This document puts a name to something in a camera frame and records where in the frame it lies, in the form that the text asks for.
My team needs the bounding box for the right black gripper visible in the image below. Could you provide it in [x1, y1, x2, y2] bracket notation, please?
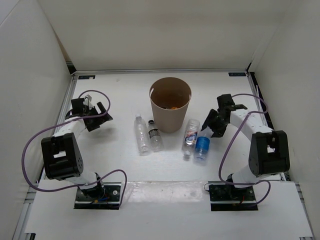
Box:
[201, 109, 229, 138]

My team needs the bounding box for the white-blue label plastic bottle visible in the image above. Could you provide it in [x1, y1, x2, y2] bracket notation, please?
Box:
[181, 119, 200, 160]

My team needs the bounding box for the blue-label blue-cap plastic bottle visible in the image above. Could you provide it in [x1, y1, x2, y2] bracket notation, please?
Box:
[193, 132, 210, 165]

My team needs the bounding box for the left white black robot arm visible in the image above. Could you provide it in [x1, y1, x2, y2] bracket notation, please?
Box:
[41, 95, 113, 200]

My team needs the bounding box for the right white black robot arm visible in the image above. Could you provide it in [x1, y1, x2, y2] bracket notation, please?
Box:
[202, 94, 290, 200]

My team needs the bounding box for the brown paper bin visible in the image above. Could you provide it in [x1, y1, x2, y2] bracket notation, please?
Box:
[149, 77, 192, 134]

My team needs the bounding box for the clear white-cap plastic bottle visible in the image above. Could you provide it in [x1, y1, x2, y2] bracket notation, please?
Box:
[134, 114, 151, 156]

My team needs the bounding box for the black-label plastic bottle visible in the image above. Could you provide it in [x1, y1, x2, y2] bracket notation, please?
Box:
[147, 119, 164, 152]

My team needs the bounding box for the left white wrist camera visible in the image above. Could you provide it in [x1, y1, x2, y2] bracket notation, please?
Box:
[83, 94, 92, 108]

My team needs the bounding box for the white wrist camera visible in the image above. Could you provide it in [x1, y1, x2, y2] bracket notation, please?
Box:
[230, 104, 248, 111]
[83, 94, 92, 108]

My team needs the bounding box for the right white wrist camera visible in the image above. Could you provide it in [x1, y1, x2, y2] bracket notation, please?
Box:
[230, 104, 248, 111]

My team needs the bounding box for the aluminium frame rail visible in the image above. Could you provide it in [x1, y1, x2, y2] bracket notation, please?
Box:
[65, 61, 252, 76]

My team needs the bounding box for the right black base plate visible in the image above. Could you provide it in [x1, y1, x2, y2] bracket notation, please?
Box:
[203, 182, 258, 212]

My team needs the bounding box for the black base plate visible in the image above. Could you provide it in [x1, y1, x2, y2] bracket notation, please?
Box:
[203, 182, 258, 212]
[73, 182, 122, 210]

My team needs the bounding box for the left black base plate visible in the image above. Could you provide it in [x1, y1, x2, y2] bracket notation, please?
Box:
[73, 182, 122, 210]

